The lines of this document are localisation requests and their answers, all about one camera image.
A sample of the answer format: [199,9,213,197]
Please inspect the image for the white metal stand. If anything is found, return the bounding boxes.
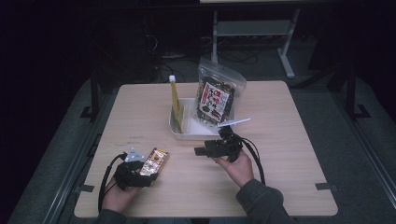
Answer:
[210,7,302,80]

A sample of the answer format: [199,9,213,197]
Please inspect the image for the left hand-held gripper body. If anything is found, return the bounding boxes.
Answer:
[113,147,159,191]

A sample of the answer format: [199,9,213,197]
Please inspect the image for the white plastic bin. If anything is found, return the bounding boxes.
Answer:
[168,97,238,142]

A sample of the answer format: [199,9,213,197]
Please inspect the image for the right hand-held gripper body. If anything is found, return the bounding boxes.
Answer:
[204,117,252,163]

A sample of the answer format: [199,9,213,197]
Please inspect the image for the black floor cables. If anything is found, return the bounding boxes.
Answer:
[151,46,260,84]

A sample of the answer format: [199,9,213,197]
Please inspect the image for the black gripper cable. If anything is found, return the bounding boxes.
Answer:
[97,151,129,215]
[240,137,266,186]

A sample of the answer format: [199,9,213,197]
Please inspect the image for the black metal stand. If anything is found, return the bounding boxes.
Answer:
[345,63,372,121]
[79,69,101,122]

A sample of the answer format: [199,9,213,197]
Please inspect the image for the clear bag of dark snacks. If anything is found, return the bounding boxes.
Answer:
[193,57,248,128]

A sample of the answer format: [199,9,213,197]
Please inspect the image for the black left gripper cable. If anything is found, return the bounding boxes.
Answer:
[97,151,129,215]

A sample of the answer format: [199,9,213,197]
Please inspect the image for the person's left hand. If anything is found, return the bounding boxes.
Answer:
[101,176,142,215]

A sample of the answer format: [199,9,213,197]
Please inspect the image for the yellow spouted pouch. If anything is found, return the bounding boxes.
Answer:
[168,74,185,134]

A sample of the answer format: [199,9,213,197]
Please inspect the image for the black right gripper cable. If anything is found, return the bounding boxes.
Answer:
[240,137,266,186]

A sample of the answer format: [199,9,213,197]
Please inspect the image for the gold foil snack packet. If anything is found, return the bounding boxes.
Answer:
[138,147,171,177]

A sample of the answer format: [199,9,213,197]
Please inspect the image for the person's right hand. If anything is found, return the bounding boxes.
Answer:
[212,148,255,189]

